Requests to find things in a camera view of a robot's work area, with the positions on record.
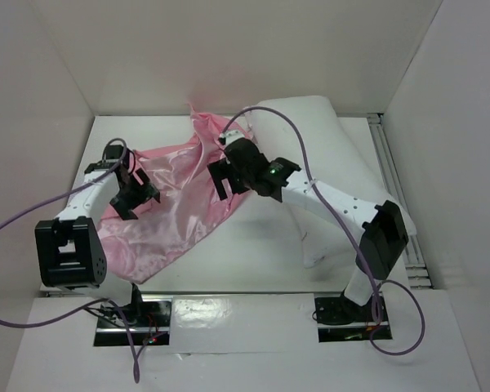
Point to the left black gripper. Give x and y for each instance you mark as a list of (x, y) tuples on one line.
[(145, 191)]

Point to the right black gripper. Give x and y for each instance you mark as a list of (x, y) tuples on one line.
[(227, 173)]

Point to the pink satin pillowcase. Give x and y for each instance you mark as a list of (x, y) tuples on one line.
[(189, 208)]

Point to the white pillow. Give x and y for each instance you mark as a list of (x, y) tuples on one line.
[(333, 160)]

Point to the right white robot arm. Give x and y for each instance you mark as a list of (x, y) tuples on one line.
[(378, 232)]

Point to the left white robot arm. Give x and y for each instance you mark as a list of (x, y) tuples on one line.
[(70, 254)]

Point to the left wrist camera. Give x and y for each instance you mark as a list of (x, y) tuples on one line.
[(113, 152)]

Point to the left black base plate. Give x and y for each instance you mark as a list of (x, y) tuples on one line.
[(149, 324)]

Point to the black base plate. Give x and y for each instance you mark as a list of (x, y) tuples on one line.
[(149, 324), (341, 320)]

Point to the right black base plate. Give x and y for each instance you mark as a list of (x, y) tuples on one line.
[(341, 320)]

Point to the aluminium frame rail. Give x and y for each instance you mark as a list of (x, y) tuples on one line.
[(418, 274)]

